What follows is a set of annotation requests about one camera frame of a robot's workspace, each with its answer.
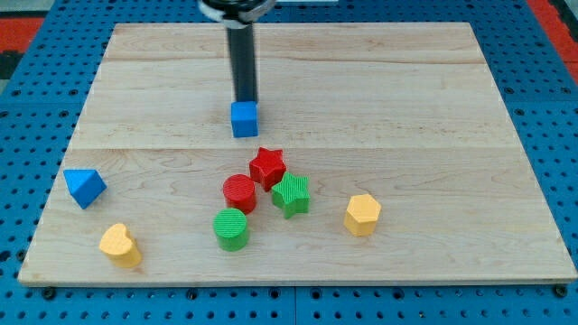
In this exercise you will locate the silver black robot tool flange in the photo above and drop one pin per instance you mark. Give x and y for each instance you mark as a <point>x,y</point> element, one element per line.
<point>242,11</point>

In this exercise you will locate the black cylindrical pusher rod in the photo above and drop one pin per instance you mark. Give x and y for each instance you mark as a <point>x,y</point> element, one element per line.
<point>242,58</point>

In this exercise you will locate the blue cube block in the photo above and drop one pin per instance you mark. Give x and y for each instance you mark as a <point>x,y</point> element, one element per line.
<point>244,118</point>

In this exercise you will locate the red star block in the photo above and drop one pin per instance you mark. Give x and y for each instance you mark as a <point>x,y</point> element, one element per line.
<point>267,168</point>

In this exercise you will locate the red cylinder block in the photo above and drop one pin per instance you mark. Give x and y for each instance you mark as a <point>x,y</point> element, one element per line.
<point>239,192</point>

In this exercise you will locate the green star block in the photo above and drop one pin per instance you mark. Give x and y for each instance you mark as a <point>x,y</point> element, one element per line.
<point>291,195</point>

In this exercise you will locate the light wooden board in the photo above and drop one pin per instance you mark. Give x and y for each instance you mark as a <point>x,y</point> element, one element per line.
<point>406,112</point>

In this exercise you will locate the green cylinder block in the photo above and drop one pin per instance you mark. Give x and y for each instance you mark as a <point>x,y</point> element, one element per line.
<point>231,229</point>

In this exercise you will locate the blue triangular prism block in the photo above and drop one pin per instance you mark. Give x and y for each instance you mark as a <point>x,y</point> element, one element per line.
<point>84,185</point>

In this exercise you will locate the yellow hexagon block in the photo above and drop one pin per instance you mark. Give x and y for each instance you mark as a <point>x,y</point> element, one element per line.
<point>362,215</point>

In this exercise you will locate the yellow heart block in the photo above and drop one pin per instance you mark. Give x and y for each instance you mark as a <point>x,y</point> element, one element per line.
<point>120,247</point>

